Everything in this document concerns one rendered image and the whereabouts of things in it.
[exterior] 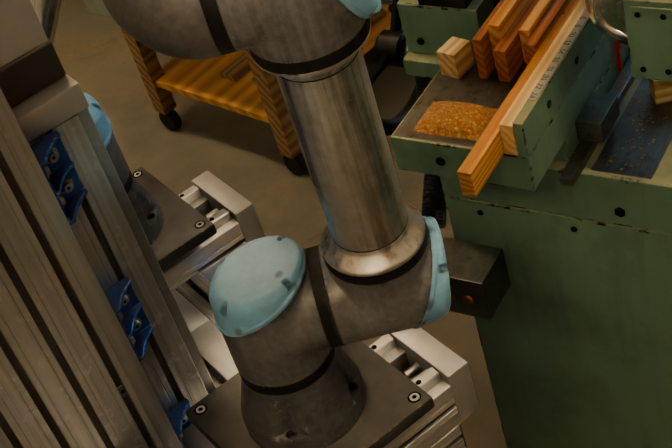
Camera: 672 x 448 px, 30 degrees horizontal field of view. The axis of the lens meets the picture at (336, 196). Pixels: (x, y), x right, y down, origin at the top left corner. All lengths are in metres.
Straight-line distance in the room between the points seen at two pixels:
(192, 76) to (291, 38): 2.31
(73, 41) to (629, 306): 2.62
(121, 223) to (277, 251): 0.21
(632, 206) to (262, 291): 0.63
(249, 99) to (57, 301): 1.87
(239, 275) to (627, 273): 0.70
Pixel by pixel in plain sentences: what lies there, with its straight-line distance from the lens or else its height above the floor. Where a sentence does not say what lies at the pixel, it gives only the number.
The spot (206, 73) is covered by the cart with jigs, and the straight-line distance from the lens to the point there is 3.40.
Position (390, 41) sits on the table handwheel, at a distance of 2.06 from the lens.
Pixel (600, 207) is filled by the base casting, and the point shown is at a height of 0.74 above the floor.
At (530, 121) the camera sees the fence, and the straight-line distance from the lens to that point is 1.64.
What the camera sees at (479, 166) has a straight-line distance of 1.60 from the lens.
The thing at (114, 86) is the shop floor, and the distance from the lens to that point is 3.85.
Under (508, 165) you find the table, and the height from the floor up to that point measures 0.88.
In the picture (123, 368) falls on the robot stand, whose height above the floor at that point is 0.92.
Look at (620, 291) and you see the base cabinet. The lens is 1.91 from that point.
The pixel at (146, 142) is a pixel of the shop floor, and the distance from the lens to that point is 3.55.
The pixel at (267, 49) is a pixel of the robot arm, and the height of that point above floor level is 1.36.
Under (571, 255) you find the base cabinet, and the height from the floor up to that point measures 0.63.
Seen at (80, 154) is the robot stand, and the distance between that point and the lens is 1.43.
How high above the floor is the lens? 1.94
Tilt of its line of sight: 38 degrees down
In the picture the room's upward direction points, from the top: 18 degrees counter-clockwise
